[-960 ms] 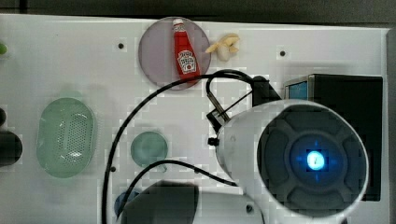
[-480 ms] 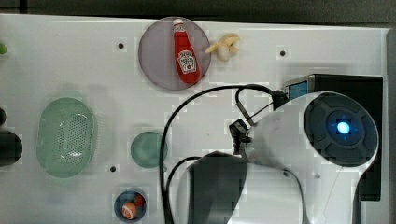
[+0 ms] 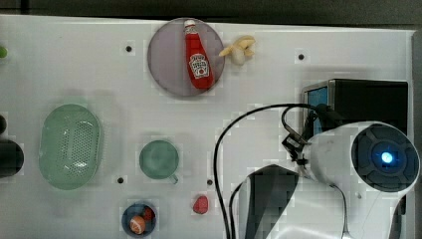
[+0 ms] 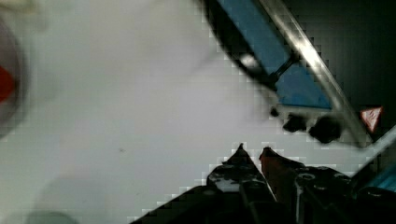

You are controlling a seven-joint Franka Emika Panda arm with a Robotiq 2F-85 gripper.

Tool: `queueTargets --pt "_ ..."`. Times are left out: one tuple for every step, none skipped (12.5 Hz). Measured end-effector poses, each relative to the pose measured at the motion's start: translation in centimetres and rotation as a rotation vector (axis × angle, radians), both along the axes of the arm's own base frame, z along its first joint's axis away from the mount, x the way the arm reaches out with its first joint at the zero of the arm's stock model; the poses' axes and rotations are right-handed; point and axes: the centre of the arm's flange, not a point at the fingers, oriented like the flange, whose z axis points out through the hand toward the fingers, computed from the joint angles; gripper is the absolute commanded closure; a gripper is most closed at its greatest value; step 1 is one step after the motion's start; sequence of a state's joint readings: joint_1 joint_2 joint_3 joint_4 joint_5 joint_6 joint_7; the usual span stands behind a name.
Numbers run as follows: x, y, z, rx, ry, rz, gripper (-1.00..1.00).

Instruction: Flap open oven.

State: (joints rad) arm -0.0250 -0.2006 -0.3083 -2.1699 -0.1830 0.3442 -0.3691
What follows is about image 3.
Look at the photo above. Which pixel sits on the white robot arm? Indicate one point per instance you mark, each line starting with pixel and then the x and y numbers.
pixel 356 175

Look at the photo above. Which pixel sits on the black toaster oven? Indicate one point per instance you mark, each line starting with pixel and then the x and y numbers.
pixel 361 100

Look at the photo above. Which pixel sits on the red ketchup bottle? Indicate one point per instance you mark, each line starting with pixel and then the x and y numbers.
pixel 197 62

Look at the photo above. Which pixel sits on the grey round plate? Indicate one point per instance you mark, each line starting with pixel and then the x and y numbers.
pixel 167 61

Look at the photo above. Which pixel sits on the peeled toy banana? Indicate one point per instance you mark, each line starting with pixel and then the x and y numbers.
pixel 240 50

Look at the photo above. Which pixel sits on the red toy strawberry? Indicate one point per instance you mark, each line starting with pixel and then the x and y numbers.
pixel 201 205

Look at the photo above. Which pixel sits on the small red toy fruit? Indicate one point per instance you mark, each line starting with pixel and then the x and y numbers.
pixel 148 214

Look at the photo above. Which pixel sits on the small blue bowl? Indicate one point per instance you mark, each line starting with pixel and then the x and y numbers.
pixel 138 209

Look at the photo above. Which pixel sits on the orange toy ball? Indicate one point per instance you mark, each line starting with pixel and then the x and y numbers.
pixel 137 224

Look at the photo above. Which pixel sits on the green perforated basket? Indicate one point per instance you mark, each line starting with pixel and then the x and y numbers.
pixel 69 147

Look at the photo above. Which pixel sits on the green cup with handle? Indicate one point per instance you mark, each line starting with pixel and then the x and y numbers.
pixel 159 160

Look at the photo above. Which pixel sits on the black cylinder mount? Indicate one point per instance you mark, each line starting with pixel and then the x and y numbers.
pixel 11 153

